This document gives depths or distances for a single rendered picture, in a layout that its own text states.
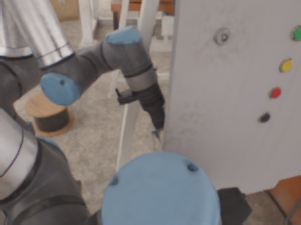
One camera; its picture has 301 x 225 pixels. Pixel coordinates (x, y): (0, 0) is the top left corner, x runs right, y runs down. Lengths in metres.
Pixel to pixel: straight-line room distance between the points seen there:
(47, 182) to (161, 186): 0.14
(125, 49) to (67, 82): 0.17
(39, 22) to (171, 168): 0.39
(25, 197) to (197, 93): 0.28
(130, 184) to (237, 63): 0.25
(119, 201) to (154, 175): 0.03
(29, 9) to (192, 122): 0.39
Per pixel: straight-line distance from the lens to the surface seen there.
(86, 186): 1.48
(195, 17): 0.29
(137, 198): 0.17
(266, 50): 0.37
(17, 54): 0.74
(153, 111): 0.60
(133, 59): 0.53
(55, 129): 1.90
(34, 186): 0.25
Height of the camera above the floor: 1.21
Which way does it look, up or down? 35 degrees down
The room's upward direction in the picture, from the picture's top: 3 degrees clockwise
